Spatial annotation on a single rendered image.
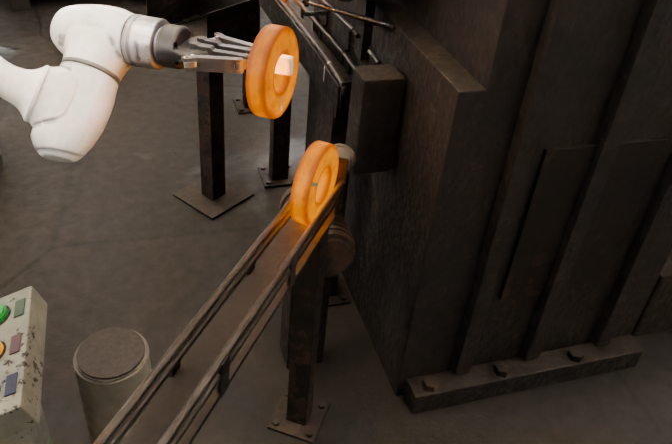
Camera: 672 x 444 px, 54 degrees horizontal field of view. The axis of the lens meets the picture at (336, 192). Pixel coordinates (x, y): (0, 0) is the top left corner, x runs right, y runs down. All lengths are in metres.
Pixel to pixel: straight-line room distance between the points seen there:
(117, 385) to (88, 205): 1.30
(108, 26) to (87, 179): 1.34
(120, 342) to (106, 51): 0.49
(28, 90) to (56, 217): 1.19
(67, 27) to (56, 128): 0.19
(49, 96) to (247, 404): 0.92
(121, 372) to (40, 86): 0.48
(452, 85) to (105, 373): 0.77
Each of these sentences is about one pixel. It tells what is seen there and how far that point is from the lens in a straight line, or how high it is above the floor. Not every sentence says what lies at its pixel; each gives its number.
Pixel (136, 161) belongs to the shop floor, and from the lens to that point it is 2.59.
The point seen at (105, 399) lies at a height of 0.47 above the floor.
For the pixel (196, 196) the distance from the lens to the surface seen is 2.37.
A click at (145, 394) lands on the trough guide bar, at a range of 0.87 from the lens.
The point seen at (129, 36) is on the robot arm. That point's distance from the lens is 1.21.
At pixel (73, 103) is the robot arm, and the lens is 1.19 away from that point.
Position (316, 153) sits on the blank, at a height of 0.78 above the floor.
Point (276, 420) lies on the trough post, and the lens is 1.70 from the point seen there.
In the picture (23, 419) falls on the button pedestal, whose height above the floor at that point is 0.59.
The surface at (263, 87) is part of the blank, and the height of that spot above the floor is 0.92.
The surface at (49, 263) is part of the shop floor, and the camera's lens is 2.19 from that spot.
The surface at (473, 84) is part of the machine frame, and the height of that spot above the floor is 0.87.
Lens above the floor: 1.40
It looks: 35 degrees down
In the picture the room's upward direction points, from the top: 6 degrees clockwise
